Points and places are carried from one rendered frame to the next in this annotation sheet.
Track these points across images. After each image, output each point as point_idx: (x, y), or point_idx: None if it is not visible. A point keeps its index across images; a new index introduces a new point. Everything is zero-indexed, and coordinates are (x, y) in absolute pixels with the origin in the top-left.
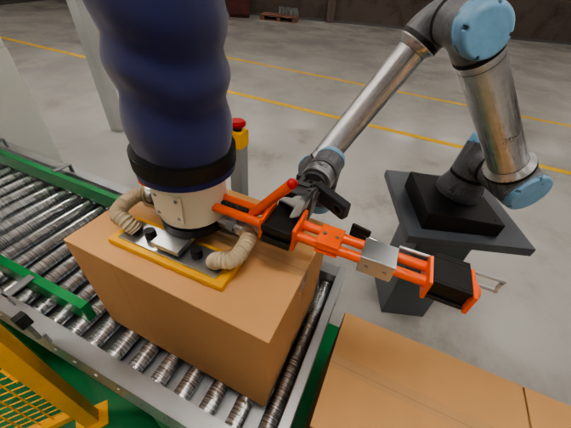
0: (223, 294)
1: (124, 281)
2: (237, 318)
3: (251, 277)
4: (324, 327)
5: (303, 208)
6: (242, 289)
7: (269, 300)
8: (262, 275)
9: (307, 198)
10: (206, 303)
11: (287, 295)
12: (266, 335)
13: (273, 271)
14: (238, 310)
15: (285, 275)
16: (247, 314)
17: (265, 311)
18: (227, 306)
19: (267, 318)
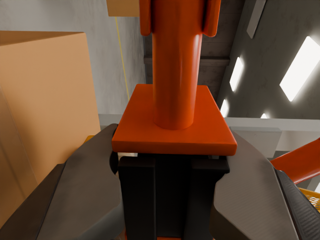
0: (88, 131)
1: None
2: (90, 89)
3: (64, 138)
4: None
5: (239, 155)
6: (76, 123)
7: (65, 75)
8: (52, 130)
9: (294, 185)
10: (97, 130)
11: (45, 52)
12: (85, 41)
13: (34, 127)
14: (87, 97)
15: (20, 95)
16: (85, 83)
17: (74, 66)
18: (91, 111)
19: (76, 56)
